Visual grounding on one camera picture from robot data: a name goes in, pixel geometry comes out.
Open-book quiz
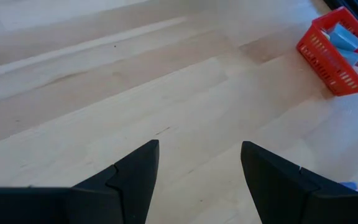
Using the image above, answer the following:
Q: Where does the red plastic basket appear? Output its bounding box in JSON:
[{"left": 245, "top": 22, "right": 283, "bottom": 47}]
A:
[{"left": 296, "top": 6, "right": 358, "bottom": 96}]

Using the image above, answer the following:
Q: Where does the lavender box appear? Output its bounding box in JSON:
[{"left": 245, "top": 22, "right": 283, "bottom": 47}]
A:
[{"left": 328, "top": 24, "right": 358, "bottom": 52}]

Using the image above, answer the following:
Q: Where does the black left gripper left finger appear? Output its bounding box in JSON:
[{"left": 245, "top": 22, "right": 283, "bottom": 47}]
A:
[{"left": 71, "top": 139, "right": 160, "bottom": 224}]

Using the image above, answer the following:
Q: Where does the dark blue card box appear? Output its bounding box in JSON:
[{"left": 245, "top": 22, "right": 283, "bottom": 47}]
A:
[{"left": 340, "top": 182, "right": 358, "bottom": 192}]

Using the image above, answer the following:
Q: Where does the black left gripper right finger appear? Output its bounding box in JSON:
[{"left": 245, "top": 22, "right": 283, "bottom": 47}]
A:
[{"left": 240, "top": 141, "right": 358, "bottom": 224}]

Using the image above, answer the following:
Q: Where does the black table frame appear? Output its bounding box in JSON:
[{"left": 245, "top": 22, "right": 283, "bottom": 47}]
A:
[{"left": 321, "top": 0, "right": 358, "bottom": 20}]

